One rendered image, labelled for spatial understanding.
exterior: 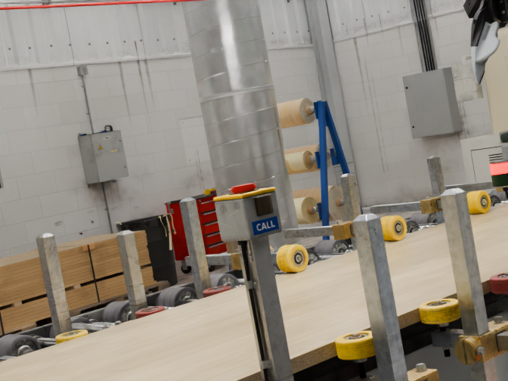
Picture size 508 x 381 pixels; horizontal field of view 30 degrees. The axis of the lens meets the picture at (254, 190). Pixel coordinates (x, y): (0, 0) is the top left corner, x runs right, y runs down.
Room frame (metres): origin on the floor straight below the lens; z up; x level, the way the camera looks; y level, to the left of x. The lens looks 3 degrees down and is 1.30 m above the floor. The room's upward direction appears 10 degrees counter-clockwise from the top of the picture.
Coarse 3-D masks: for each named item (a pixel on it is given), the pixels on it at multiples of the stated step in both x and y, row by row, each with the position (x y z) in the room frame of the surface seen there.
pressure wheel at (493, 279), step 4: (504, 272) 2.10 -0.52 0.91; (492, 276) 2.08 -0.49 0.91; (496, 276) 2.07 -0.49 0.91; (500, 276) 2.07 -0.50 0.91; (504, 276) 2.06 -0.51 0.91; (492, 280) 2.05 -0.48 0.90; (496, 280) 2.04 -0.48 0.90; (500, 280) 2.03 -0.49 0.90; (504, 280) 2.03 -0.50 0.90; (492, 284) 2.05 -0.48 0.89; (496, 284) 2.04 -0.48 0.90; (500, 284) 2.03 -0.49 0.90; (504, 284) 2.03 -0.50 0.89; (492, 288) 2.06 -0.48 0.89; (496, 288) 2.04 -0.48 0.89; (500, 288) 2.03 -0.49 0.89; (504, 288) 2.03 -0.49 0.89; (492, 292) 2.06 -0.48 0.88; (496, 292) 2.04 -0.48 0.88; (500, 292) 2.03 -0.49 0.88; (504, 292) 2.03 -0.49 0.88
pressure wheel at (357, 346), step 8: (344, 336) 1.75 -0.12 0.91; (352, 336) 1.73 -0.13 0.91; (360, 336) 1.73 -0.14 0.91; (368, 336) 1.71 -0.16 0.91; (336, 344) 1.72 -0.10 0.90; (344, 344) 1.70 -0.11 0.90; (352, 344) 1.70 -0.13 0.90; (360, 344) 1.69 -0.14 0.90; (368, 344) 1.70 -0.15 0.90; (344, 352) 1.71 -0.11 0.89; (352, 352) 1.70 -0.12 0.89; (360, 352) 1.69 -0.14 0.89; (368, 352) 1.70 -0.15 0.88; (360, 360) 1.72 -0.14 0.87; (360, 368) 1.73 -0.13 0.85; (360, 376) 1.73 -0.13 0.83
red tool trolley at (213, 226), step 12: (168, 204) 10.14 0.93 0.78; (204, 204) 10.04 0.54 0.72; (180, 216) 10.12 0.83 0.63; (204, 216) 10.00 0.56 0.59; (216, 216) 10.16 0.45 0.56; (180, 228) 10.13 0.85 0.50; (204, 228) 9.98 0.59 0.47; (216, 228) 10.14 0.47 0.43; (180, 240) 10.15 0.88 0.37; (204, 240) 9.96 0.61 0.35; (216, 240) 10.11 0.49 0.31; (180, 252) 10.17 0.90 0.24; (216, 252) 10.08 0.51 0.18
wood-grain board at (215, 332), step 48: (432, 240) 2.85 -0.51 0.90; (480, 240) 2.68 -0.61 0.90; (240, 288) 2.60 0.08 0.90; (288, 288) 2.45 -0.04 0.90; (336, 288) 2.32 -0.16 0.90; (432, 288) 2.10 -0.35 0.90; (96, 336) 2.25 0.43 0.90; (144, 336) 2.14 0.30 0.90; (192, 336) 2.04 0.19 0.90; (240, 336) 1.95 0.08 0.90; (288, 336) 1.86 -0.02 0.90; (336, 336) 1.79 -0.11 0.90
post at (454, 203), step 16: (448, 192) 1.78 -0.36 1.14; (464, 192) 1.78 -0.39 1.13; (448, 208) 1.78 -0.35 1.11; (464, 208) 1.78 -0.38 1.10; (448, 224) 1.78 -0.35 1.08; (464, 224) 1.77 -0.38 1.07; (448, 240) 1.79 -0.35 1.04; (464, 240) 1.77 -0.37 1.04; (464, 256) 1.76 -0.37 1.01; (464, 272) 1.77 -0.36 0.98; (464, 288) 1.77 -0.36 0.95; (480, 288) 1.78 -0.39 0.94; (464, 304) 1.78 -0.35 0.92; (480, 304) 1.78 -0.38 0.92; (464, 320) 1.78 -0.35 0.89; (480, 320) 1.77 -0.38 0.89; (480, 368) 1.77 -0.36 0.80
